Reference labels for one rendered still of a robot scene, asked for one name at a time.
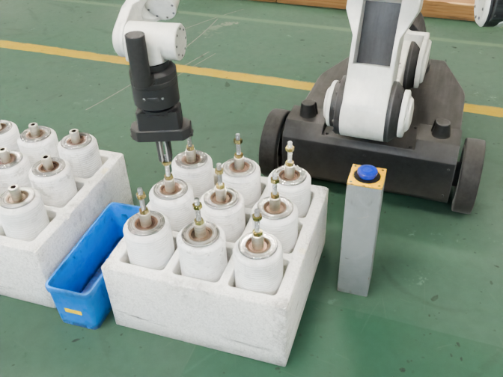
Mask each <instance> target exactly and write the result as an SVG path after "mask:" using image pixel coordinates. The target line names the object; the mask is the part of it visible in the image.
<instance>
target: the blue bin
mask: <svg viewBox="0 0 503 377"><path fill-rule="evenodd" d="M139 208H140V206H133V205H129V204H125V203H117V202H113V203H110V204H109V205H108V206H107V207H106V208H105V209H104V210H103V211H102V213H101V214H100V215H99V217H98V218H97V219H96V221H95V222H94V223H93V224H92V225H91V226H90V228H89V229H88V230H87V232H86V233H85V234H84V236H83V237H82V238H81V239H80V240H79V241H78V243H77V244H76V245H75V247H74V248H73V249H72V251H71V252H70V253H69V254H68V255H67V256H66V258H65V259H64V260H63V262H62V263H61V264H60V266H59V267H58V268H57V269H56V270H55V271H54V273H53V274H52V275H51V277H50V278H49V279H48V281H47V282H46V283H45V287H46V290H47V291H48V292H50V294H51V296H52V299H53V301H54V302H55V306H56V307H57V309H58V312H59V314H60V316H61V319H62V321H63V322H65V323H68V324H71V325H77V326H80V327H83V328H89V329H93V330H96V329H98V328H99V327H100V326H101V325H102V323H103V322H104V320H105V319H106V317H107V316H108V314H109V312H110V311H111V309H112V306H111V302H110V299H109V294H108V291H107V288H106V283H105V280H104V277H103V272H102V269H101V267H102V265H103V264H104V262H105V261H106V260H107V259H108V258H109V256H110V254H111V253H112V252H113V250H114V249H115V248H116V246H117V245H118V243H119V242H120V241H121V240H122V238H123V237H124V232H123V228H124V225H125V223H126V221H127V220H128V219H129V218H131V217H132V216H133V215H134V214H136V213H138V212H139Z"/></svg>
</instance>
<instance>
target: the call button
mask: <svg viewBox="0 0 503 377"><path fill-rule="evenodd" d="M357 173H358V175H359V176H360V178H362V179H363V180H372V179H374V178H375V177H376V176H377V174H378V170H377V168H375V167H374V166H373V165H361V166H360V167H358V171H357Z"/></svg>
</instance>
